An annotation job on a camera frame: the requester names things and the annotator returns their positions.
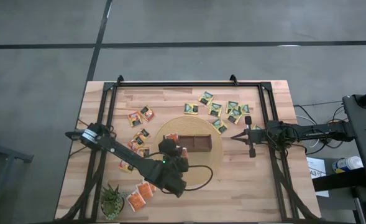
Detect white paper sheet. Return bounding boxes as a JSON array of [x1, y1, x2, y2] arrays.
[[306, 157, 330, 198]]

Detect small potted succulent plant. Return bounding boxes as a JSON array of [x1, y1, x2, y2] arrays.
[[100, 184, 129, 221]]

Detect black metal table frame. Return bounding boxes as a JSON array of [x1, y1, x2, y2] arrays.
[[54, 74, 322, 223]]

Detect white cable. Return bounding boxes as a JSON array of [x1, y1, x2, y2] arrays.
[[296, 114, 322, 149]]

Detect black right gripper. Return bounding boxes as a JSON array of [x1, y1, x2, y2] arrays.
[[231, 116, 269, 158]]

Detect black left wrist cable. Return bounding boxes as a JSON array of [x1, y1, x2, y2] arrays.
[[145, 151, 214, 192]]

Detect round woven straw placemat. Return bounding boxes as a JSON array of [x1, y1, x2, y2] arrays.
[[153, 115, 224, 187]]

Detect brown wooden tea box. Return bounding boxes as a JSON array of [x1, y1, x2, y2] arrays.
[[162, 133, 213, 153]]

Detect grey equipment cart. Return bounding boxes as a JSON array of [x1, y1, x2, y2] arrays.
[[342, 93, 366, 194]]

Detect grey metal stand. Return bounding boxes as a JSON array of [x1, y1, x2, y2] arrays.
[[0, 124, 34, 224]]

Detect white plastic bottle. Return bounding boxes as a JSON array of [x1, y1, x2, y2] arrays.
[[331, 156, 364, 174]]

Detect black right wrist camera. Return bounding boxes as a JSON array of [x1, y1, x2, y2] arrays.
[[253, 129, 268, 145]]

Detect black shelf bar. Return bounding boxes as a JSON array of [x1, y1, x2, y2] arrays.
[[312, 167, 366, 192]]

